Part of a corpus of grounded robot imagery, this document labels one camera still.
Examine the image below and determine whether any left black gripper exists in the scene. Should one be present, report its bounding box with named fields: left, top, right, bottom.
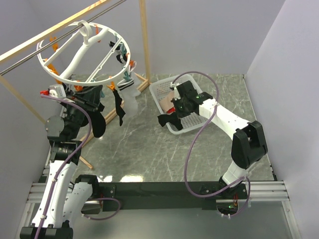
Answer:
left=62, top=84, right=102, bottom=139

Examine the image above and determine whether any black beige red sock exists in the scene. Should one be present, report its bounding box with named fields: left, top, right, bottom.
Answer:
left=158, top=112, right=183, bottom=130

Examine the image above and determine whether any white round clip hanger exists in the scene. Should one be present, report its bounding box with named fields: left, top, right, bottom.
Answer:
left=37, top=20, right=131, bottom=87

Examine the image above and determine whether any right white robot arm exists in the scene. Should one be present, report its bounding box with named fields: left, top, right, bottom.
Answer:
left=170, top=81, right=268, bottom=199

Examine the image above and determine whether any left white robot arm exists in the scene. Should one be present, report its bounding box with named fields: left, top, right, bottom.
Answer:
left=19, top=85, right=106, bottom=239

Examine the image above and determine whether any black striped sock at left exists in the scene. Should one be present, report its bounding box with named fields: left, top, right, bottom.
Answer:
left=90, top=112, right=106, bottom=138

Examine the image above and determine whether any white plastic mesh basket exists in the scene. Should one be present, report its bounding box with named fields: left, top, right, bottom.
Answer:
left=149, top=74, right=207, bottom=135

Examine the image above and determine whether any white striped hanging sock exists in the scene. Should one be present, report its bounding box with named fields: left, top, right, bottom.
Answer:
left=117, top=78, right=141, bottom=118

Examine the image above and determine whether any metal hanging rod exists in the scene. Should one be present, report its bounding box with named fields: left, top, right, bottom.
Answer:
left=0, top=0, right=125, bottom=75

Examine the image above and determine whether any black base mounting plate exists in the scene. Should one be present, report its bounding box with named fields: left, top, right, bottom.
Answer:
left=99, top=182, right=248, bottom=210

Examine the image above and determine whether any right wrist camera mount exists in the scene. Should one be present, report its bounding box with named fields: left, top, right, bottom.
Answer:
left=170, top=83, right=180, bottom=100

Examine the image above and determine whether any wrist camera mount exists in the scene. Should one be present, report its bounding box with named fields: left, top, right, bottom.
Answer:
left=40, top=84, right=66, bottom=99
left=170, top=83, right=180, bottom=100

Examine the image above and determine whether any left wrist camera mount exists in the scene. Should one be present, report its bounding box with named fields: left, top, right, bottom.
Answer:
left=40, top=84, right=66, bottom=99

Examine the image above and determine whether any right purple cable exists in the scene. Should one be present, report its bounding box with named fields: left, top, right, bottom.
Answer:
left=171, top=71, right=251, bottom=221

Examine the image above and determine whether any wooden rack frame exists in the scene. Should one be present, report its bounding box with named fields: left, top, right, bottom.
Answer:
left=0, top=0, right=151, bottom=170

